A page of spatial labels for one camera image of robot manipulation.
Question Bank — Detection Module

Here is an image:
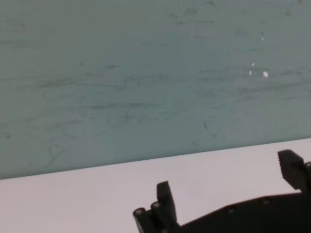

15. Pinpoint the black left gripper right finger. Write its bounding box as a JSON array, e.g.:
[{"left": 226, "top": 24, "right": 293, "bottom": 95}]
[{"left": 277, "top": 150, "right": 311, "bottom": 192}]

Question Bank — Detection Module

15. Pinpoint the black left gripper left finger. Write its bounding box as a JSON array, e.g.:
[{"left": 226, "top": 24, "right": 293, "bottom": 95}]
[{"left": 133, "top": 181, "right": 181, "bottom": 233}]

